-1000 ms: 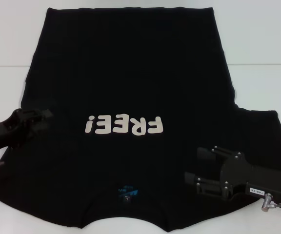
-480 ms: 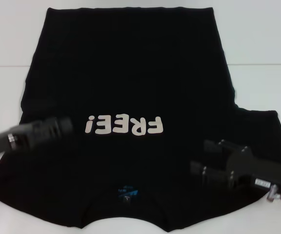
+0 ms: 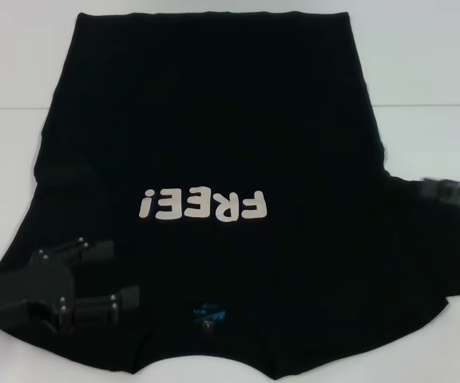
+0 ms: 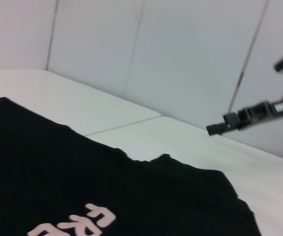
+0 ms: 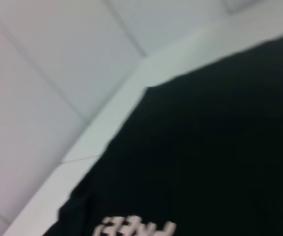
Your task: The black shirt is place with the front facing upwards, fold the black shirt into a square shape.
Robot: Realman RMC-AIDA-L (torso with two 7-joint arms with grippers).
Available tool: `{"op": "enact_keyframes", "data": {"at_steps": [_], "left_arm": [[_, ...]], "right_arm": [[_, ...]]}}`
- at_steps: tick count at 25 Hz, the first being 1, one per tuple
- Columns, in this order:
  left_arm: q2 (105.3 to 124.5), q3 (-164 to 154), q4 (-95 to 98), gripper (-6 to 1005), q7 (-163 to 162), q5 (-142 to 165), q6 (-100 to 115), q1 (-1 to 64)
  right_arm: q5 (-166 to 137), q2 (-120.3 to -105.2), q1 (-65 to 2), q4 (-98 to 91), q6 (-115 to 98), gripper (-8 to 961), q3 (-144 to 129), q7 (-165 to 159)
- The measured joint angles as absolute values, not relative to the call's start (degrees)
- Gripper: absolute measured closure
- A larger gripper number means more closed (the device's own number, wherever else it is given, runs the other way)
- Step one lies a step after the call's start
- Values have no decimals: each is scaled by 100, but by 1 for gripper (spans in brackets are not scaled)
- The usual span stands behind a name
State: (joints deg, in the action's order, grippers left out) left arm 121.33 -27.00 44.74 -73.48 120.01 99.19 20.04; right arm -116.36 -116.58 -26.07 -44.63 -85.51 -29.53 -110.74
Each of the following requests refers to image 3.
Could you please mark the black shirt with FREE print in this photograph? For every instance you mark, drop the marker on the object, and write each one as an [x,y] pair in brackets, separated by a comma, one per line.
[222,119]

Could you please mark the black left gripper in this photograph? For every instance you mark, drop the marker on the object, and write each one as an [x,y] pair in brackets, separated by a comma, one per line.
[50,279]

